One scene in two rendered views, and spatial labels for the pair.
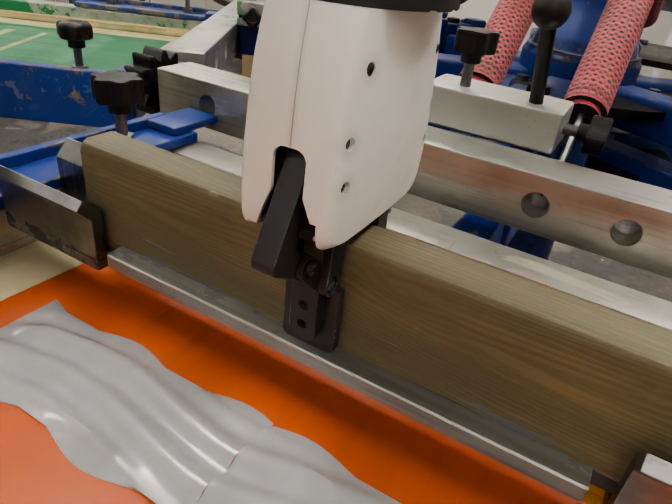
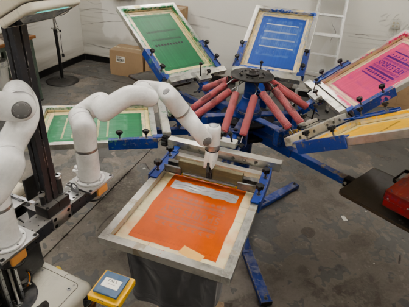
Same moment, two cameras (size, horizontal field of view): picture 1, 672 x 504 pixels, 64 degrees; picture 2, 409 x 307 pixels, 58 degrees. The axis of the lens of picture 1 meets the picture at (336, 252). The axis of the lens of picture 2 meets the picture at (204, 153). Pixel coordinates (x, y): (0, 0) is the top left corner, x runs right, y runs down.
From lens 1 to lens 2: 1.67 m
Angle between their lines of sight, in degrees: 8
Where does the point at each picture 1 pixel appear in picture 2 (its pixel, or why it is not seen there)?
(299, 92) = (209, 158)
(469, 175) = (223, 154)
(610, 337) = (234, 173)
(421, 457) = (221, 187)
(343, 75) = (212, 157)
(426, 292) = (220, 172)
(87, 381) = (187, 186)
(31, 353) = (179, 184)
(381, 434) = (217, 186)
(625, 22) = (248, 118)
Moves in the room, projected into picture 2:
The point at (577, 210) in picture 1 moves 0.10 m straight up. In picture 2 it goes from (238, 158) to (240, 142)
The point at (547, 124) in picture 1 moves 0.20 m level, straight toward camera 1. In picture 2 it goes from (233, 145) to (227, 162)
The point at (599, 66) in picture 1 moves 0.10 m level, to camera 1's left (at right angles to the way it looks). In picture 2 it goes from (244, 127) to (228, 128)
